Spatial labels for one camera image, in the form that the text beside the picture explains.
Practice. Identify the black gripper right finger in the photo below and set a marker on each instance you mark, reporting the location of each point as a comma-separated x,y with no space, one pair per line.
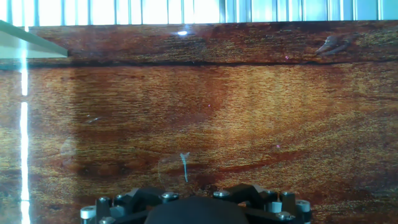
267,202

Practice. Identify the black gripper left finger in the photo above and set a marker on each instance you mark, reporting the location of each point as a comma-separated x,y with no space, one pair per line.
124,205

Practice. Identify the beige shelf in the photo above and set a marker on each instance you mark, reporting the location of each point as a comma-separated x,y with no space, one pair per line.
18,43

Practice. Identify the red-brown wooden board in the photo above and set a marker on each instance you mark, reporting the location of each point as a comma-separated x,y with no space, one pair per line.
217,109

